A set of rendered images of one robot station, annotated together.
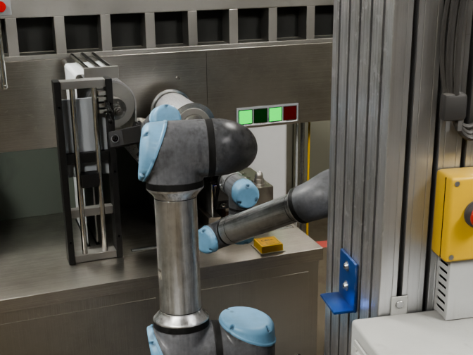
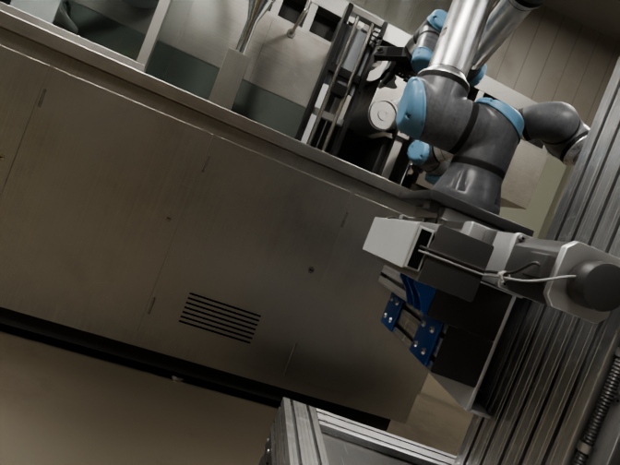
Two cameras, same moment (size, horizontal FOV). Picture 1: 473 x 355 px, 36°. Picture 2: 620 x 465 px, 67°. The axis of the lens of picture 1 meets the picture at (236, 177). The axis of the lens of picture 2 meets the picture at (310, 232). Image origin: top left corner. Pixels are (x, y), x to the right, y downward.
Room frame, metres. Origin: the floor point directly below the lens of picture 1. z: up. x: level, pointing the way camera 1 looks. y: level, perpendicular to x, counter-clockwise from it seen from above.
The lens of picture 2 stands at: (0.32, 0.17, 0.68)
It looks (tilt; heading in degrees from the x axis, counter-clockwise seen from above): 1 degrees down; 5
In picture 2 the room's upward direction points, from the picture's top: 21 degrees clockwise
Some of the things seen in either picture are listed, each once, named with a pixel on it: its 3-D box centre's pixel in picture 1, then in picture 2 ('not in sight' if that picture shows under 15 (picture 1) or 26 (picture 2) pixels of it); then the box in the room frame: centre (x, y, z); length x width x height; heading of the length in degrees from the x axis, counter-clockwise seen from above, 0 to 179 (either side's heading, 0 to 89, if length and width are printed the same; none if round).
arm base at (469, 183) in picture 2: not in sight; (470, 187); (1.37, -0.02, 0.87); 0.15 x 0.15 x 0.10
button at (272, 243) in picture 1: (268, 244); not in sight; (2.07, -0.09, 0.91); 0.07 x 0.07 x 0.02; 20
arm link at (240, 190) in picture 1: (241, 191); not in sight; (2.00, -0.01, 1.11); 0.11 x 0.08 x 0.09; 20
